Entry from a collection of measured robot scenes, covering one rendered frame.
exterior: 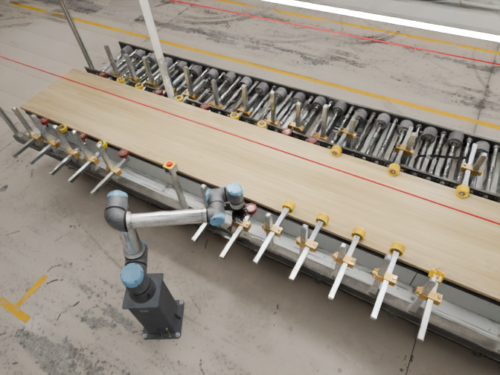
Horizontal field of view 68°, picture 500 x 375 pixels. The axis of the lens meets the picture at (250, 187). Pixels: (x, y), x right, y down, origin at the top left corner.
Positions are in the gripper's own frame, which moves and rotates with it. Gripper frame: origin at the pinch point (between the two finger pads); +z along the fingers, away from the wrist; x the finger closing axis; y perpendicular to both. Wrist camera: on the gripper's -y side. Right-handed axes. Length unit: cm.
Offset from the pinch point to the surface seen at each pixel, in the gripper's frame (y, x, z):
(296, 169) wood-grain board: 12, 67, 11
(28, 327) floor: -149, -120, 100
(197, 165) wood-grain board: -60, 37, 10
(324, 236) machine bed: 52, 28, 23
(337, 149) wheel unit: 35, 93, 3
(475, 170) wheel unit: 129, 115, 4
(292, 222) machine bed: 27.1, 27.9, 21.8
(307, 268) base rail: 50, 4, 31
